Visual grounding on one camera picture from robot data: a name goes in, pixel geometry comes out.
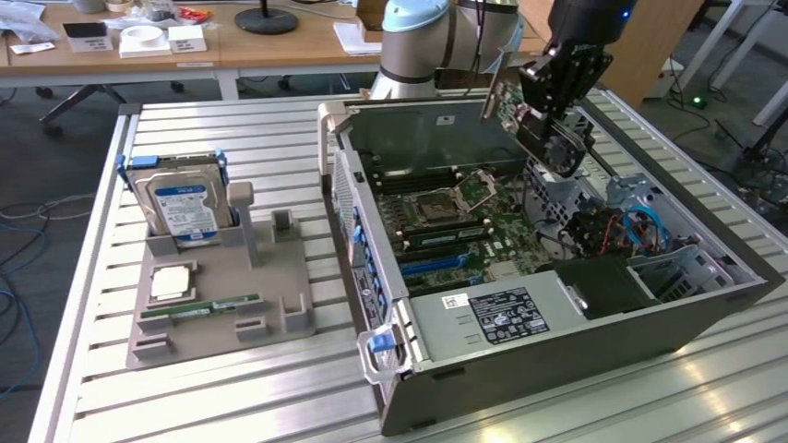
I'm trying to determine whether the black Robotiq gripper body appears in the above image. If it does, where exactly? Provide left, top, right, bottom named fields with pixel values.
left=540, top=0, right=640, bottom=59

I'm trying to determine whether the green GPU with black fan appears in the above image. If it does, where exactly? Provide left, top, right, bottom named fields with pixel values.
left=477, top=44, right=589, bottom=180

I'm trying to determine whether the wooden cabinet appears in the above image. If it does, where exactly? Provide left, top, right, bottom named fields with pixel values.
left=520, top=0, right=706, bottom=108

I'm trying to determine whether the metal disk bay cage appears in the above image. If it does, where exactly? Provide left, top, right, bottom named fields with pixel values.
left=626, top=244, right=737, bottom=304
left=525, top=103, right=617, bottom=222

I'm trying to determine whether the CPU socket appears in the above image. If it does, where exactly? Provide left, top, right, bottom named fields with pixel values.
left=410, top=191, right=469, bottom=222

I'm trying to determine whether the white paper stack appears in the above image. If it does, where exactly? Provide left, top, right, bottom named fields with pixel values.
left=332, top=20, right=384, bottom=57

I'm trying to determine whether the brown cardboard box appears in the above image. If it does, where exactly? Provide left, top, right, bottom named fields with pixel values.
left=354, top=0, right=389, bottom=32

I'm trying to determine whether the green motherboard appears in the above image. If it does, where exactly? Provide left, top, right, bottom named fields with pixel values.
left=368, top=165, right=554, bottom=296

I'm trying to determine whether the silver chipset heatsink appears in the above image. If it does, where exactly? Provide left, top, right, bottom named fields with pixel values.
left=489, top=261, right=529, bottom=281

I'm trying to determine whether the blue expansion slot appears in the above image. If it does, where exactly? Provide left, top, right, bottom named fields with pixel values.
left=398, top=255, right=464, bottom=277

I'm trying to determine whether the wooden desk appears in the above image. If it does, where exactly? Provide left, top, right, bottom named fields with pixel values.
left=0, top=0, right=241, bottom=101
left=217, top=0, right=558, bottom=93

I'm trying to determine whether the black round lamp base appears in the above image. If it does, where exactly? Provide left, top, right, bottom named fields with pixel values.
left=233, top=0, right=300, bottom=34

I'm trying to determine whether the grey power supply unit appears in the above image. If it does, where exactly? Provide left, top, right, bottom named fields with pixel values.
left=405, top=271, right=586, bottom=364

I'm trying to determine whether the white labelled box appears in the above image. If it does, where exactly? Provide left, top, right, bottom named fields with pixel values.
left=166, top=25, right=206, bottom=54

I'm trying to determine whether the grey open PC case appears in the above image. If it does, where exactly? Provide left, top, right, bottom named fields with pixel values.
left=316, top=90, right=770, bottom=437

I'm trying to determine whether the flat white box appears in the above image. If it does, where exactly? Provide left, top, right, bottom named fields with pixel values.
left=117, top=35, right=173, bottom=60

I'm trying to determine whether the white tape roll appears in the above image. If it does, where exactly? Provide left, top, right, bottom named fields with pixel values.
left=120, top=25, right=162, bottom=47

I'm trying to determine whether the grey parts rack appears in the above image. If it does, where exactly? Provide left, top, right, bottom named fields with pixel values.
left=125, top=181, right=318, bottom=370

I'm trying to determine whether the silver CPU chip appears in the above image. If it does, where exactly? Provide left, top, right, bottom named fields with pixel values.
left=149, top=266, right=193, bottom=301

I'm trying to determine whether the white box with black top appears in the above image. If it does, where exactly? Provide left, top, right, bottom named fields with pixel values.
left=62, top=21, right=113, bottom=53

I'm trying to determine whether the black wheeled stand base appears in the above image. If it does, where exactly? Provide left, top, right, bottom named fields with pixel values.
left=33, top=80, right=185, bottom=138

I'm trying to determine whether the clear plastic bag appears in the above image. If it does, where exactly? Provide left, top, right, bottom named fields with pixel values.
left=0, top=1, right=61, bottom=42

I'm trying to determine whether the white wall box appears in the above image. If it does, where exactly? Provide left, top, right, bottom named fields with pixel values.
left=656, top=59, right=685, bottom=99

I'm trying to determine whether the white desk frame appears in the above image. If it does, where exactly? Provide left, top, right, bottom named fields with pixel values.
left=673, top=0, right=788, bottom=126

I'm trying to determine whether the black wire bundle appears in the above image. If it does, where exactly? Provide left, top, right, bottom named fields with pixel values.
left=534, top=210, right=610, bottom=259

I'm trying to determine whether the blue wire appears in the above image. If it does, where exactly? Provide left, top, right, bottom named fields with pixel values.
left=618, top=208, right=670, bottom=255

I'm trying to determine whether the hard disk with blue bracket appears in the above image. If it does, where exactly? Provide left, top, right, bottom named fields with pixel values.
left=114, top=148, right=230, bottom=250

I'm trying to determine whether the blue floor cable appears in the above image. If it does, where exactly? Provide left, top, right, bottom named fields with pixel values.
left=0, top=221, right=48, bottom=398

